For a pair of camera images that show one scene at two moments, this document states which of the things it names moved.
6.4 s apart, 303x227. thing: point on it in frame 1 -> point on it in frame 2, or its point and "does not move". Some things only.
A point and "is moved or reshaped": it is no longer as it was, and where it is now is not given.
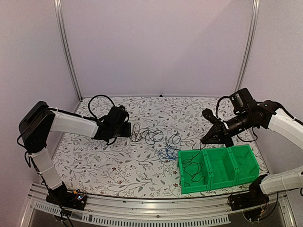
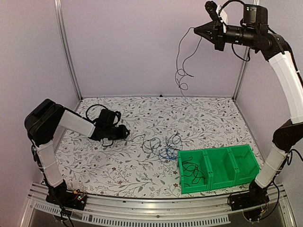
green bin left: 193,171 does not move
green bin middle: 222,169 does not move
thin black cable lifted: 200,151 -> 181,74
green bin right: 244,165 does not move
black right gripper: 225,137 -> 216,35
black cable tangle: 151,136 is moved or reshaped
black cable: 193,168 is moved or reshaped
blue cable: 168,152 does not move
